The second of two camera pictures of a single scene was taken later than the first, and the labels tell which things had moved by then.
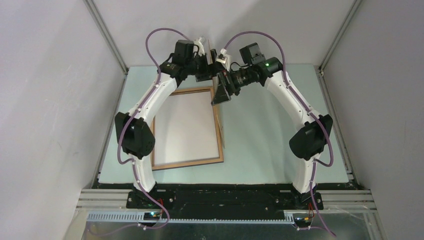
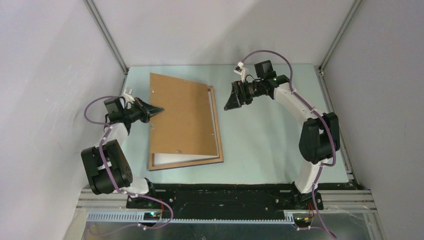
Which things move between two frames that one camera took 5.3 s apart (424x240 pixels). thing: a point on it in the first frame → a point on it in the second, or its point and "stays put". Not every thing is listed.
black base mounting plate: x=222 y=199 stays put
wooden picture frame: x=191 y=163 stays put
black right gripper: x=222 y=95 → x=238 y=96
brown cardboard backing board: x=216 y=87 → x=185 y=126
